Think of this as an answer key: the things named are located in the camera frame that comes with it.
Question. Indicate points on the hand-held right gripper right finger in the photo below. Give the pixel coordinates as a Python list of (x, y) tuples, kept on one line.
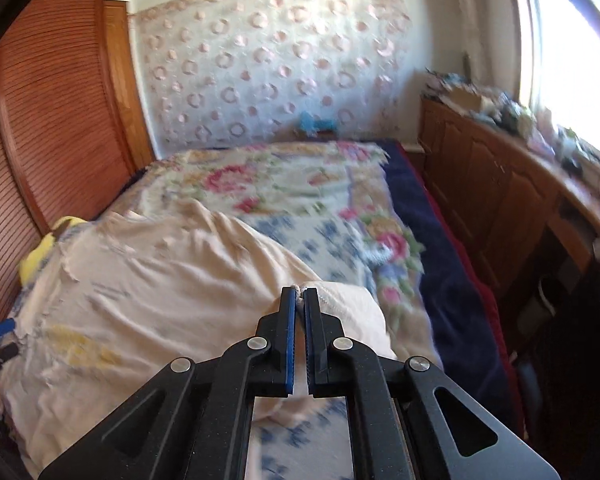
[(308, 340)]

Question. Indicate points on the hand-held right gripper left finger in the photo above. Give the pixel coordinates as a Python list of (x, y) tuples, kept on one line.
[(291, 340)]

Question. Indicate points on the beige shirt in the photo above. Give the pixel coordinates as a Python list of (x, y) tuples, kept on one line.
[(155, 285)]

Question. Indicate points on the yellow pillow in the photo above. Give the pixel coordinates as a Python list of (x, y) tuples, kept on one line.
[(35, 260)]

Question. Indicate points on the blue floral padded board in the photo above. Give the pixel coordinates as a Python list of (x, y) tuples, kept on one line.
[(320, 245)]

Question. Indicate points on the navy blue blanket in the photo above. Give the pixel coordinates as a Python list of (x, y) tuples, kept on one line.
[(445, 260)]

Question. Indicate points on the pink floral blanket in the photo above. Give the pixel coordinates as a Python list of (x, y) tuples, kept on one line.
[(280, 180)]

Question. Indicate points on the teal toy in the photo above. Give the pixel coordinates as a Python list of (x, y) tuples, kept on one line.
[(310, 122)]

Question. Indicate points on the wooden louvered wardrobe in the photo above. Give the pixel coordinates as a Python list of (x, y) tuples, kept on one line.
[(55, 110)]

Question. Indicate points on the wooden sideboard cabinet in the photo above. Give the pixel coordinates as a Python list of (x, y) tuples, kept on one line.
[(490, 185)]

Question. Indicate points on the black chair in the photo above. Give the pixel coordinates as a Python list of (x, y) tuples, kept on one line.
[(580, 335)]

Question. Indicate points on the circle patterned sheer curtain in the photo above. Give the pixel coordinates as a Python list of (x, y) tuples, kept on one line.
[(280, 60)]

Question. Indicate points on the cardboard box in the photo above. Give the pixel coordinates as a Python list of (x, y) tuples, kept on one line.
[(462, 97)]

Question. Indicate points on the pink object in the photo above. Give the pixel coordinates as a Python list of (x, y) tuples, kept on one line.
[(542, 130)]

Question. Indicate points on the window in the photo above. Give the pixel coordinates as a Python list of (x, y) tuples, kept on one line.
[(570, 60)]

